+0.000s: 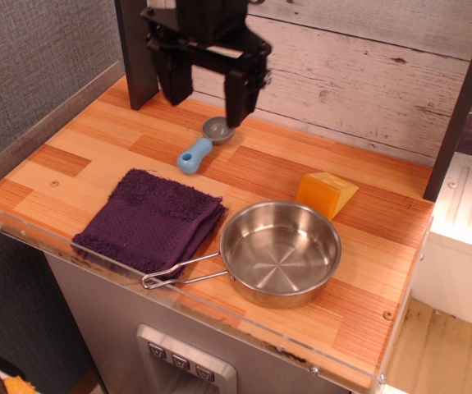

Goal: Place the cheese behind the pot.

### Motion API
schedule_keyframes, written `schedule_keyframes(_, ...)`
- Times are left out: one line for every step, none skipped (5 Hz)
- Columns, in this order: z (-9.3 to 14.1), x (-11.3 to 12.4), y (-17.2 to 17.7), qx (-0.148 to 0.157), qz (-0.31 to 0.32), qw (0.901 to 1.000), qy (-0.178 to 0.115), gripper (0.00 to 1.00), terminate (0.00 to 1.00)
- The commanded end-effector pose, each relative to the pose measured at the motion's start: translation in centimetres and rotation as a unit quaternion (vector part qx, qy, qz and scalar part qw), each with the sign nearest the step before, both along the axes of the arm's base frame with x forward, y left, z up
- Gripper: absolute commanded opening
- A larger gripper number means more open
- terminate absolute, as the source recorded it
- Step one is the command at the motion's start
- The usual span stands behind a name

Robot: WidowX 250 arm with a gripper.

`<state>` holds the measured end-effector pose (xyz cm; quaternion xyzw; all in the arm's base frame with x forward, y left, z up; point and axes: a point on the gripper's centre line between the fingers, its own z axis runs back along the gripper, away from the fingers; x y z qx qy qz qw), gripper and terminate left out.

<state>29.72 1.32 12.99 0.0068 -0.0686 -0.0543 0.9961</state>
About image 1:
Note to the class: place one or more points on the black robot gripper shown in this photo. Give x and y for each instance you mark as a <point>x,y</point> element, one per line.
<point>213,35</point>

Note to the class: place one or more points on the orange cheese wedge toy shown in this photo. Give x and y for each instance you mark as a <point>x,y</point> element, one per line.
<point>325,192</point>

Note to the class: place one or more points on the blue grey toy scoop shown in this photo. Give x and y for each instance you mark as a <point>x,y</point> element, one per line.
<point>215,131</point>

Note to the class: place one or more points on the white toy sink unit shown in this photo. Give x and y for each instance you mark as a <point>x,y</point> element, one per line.
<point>443,277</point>

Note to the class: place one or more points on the purple folded towel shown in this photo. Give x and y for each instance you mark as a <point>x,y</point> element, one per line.
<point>151,223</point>

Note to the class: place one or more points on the stainless steel pan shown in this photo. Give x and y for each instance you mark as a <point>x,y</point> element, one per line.
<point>279,254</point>

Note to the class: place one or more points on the silver dispenser button panel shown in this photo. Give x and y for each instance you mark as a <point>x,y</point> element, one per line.
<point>173,366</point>

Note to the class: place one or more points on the orange object bottom left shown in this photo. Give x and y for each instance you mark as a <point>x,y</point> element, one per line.
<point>16,385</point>

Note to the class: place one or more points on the dark right shelf post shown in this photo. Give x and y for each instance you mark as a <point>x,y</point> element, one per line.
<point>451,138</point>

